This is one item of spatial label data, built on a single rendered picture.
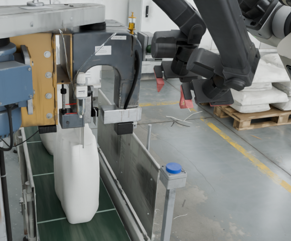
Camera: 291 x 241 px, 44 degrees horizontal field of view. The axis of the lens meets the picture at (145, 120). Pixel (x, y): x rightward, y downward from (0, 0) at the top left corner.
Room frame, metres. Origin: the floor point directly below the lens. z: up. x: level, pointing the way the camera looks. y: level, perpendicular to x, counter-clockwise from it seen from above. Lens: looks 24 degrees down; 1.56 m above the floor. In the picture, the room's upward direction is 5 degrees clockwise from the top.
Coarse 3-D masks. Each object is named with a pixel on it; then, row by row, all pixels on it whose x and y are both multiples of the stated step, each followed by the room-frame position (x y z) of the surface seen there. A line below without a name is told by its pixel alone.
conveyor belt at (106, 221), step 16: (32, 128) 2.36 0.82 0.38; (32, 144) 2.12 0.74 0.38; (32, 160) 1.92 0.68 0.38; (48, 160) 1.94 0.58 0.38; (48, 176) 1.76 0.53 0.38; (48, 192) 1.61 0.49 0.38; (48, 208) 1.47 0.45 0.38; (112, 208) 1.51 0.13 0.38; (48, 224) 1.36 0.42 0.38; (64, 224) 1.37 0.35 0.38; (80, 224) 1.37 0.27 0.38; (96, 224) 1.38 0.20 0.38; (112, 224) 1.39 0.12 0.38; (48, 240) 1.25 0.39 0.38; (64, 240) 1.26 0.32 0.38; (80, 240) 1.27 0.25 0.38; (96, 240) 1.28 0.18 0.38; (112, 240) 1.29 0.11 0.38; (128, 240) 1.29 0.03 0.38
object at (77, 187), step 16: (80, 128) 1.36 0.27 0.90; (64, 144) 1.41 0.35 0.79; (80, 144) 1.36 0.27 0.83; (96, 144) 1.44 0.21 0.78; (64, 160) 1.39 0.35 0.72; (80, 160) 1.36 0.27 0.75; (96, 160) 1.39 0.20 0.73; (64, 176) 1.38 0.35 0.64; (80, 176) 1.35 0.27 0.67; (96, 176) 1.39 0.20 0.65; (64, 192) 1.38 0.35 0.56; (80, 192) 1.35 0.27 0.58; (96, 192) 1.40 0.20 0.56; (64, 208) 1.39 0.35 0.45; (80, 208) 1.36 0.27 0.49; (96, 208) 1.42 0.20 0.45
